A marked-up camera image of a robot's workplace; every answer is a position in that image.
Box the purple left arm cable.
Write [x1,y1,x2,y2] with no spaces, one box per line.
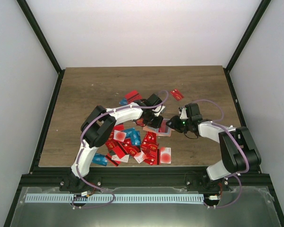
[71,89,169,209]

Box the pink card holder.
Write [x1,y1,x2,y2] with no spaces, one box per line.
[143,126,172,137]

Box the blue card near edge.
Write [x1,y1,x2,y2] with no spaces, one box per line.
[92,153,108,166]

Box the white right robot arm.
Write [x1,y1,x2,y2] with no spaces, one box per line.
[166,103,261,191]

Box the red vip card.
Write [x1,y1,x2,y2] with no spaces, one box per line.
[141,143,158,158]
[135,119,146,127]

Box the white card red circle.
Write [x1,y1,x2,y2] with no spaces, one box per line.
[160,147,171,164]

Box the black frame post right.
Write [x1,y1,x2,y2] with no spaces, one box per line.
[224,0,272,71]

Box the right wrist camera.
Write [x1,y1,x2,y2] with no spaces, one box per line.
[178,106,188,120]

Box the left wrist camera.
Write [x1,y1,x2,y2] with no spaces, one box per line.
[153,105,166,116]

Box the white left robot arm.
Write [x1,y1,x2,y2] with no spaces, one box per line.
[70,90,169,191]

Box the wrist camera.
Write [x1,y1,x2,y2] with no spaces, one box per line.
[153,105,166,116]
[178,106,188,120]

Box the red VIP card upper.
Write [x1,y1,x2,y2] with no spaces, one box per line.
[135,119,146,127]

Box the light blue slotted cable duct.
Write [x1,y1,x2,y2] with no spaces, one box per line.
[24,193,204,204]

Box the white card red dot left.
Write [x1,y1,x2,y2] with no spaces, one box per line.
[113,130,126,142]

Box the black frame post left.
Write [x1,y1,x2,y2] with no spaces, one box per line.
[16,0,62,74]

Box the blue card in pile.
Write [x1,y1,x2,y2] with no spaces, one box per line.
[123,128,141,146]

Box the small red card far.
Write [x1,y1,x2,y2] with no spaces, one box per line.
[170,89,184,101]

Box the black frame post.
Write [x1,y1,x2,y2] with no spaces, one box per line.
[224,0,272,71]
[16,0,62,74]

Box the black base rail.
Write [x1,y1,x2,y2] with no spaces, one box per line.
[21,165,270,192]

